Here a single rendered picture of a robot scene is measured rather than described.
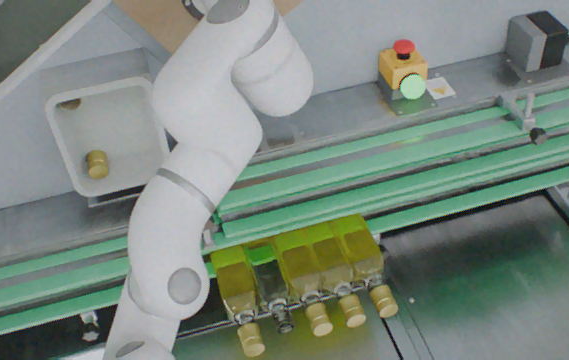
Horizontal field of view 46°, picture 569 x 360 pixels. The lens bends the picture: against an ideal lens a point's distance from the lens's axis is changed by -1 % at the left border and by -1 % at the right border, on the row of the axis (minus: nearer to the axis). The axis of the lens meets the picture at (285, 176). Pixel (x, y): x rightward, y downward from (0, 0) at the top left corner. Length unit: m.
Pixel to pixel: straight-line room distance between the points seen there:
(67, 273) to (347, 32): 0.66
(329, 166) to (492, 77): 0.39
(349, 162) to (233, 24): 0.47
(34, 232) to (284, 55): 0.65
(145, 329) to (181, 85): 0.32
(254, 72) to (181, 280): 0.26
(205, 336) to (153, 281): 0.55
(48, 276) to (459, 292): 0.78
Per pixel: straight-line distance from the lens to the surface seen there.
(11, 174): 1.33
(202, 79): 0.77
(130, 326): 0.90
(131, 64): 1.14
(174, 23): 1.14
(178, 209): 0.78
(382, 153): 1.21
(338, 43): 1.27
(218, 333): 1.30
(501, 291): 1.42
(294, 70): 0.85
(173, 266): 0.76
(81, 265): 1.25
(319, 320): 1.12
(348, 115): 1.26
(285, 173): 1.18
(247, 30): 0.80
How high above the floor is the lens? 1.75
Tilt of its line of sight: 44 degrees down
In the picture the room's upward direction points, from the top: 157 degrees clockwise
